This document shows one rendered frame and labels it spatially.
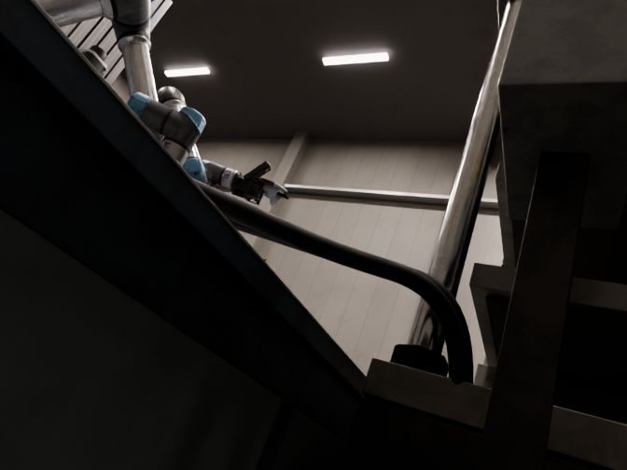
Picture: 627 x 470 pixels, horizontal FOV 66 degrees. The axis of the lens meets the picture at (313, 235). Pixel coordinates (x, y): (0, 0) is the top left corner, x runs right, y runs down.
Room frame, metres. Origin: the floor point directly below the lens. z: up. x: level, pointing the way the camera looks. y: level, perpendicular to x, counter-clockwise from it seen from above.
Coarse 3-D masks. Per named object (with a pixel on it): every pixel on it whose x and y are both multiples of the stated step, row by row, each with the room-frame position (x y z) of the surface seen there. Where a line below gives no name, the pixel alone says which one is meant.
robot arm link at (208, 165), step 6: (204, 162) 1.65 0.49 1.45; (210, 162) 1.65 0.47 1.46; (204, 168) 1.64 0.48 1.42; (210, 168) 1.64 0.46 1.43; (216, 168) 1.64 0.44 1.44; (222, 168) 1.64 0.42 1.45; (210, 174) 1.64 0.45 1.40; (216, 174) 1.64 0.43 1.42; (222, 174) 1.65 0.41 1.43; (216, 180) 1.66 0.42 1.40
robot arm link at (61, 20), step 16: (48, 0) 1.01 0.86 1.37; (64, 0) 1.01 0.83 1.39; (80, 0) 1.02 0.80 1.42; (96, 0) 1.03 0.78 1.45; (112, 0) 1.03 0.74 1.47; (128, 0) 1.04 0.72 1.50; (144, 0) 1.05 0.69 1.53; (64, 16) 1.04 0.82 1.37; (80, 16) 1.05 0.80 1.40; (96, 16) 1.07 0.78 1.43; (112, 16) 1.07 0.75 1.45; (128, 16) 1.10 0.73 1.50; (144, 16) 1.11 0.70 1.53
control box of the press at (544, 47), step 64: (576, 0) 0.40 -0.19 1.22; (512, 64) 0.43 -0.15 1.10; (576, 64) 0.39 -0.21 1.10; (512, 128) 0.49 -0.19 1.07; (576, 128) 0.45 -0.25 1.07; (512, 192) 0.61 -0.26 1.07; (576, 192) 0.48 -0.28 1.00; (512, 320) 0.50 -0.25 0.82; (512, 384) 0.50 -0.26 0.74; (512, 448) 0.49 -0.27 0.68
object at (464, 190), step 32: (512, 0) 0.79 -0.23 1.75; (480, 96) 0.81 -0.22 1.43; (480, 128) 0.78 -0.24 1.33; (480, 160) 0.78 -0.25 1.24; (480, 192) 0.78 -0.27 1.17; (448, 224) 0.79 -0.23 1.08; (448, 256) 0.78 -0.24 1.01; (448, 288) 0.78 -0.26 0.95; (416, 320) 0.80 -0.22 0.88; (416, 352) 0.77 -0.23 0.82
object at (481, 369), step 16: (480, 368) 1.12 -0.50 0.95; (480, 384) 1.12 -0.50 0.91; (560, 384) 1.03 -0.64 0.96; (560, 400) 1.03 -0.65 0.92; (576, 400) 1.01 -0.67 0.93; (592, 400) 1.00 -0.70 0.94; (608, 400) 0.98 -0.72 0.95; (624, 400) 0.96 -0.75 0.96; (608, 416) 0.98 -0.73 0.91; (624, 416) 0.96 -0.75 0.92
